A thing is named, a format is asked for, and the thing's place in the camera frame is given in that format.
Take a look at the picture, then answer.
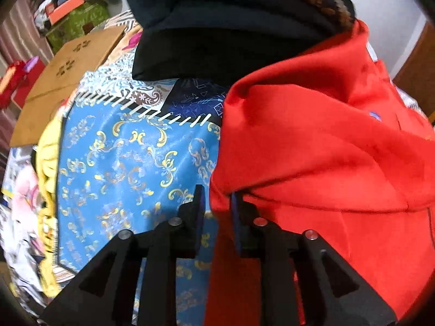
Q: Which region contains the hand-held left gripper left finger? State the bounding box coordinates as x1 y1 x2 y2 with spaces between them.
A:
39 184 206 326

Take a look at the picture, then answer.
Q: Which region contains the yellow cloth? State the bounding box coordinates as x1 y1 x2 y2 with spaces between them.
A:
36 117 70 297

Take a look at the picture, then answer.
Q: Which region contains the red bag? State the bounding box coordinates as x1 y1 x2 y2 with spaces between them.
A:
0 58 45 111

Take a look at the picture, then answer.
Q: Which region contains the blue patchwork print blanket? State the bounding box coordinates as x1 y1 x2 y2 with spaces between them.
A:
54 11 235 326

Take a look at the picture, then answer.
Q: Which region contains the striped curtain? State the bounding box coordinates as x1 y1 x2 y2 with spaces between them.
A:
0 0 55 164

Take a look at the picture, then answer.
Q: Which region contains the brown cardboard box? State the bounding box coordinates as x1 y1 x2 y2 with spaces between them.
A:
10 24 127 148

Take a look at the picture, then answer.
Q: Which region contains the wooden door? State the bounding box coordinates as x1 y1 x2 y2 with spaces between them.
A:
392 20 435 124

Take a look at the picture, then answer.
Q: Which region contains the green patterned box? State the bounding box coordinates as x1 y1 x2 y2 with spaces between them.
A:
45 1 111 55

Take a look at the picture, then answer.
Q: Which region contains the red sweatshirt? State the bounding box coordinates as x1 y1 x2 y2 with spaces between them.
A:
204 20 435 326

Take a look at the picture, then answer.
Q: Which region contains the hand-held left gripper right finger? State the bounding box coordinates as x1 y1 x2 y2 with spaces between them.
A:
230 192 398 326

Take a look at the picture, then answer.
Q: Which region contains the orange flat box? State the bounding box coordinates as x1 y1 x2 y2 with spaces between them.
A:
46 0 85 25

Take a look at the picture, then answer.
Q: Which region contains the white pink printed sheet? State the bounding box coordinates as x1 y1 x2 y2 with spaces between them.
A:
0 146 51 309

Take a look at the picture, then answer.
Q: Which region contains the black garment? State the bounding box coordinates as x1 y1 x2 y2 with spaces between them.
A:
124 0 380 87

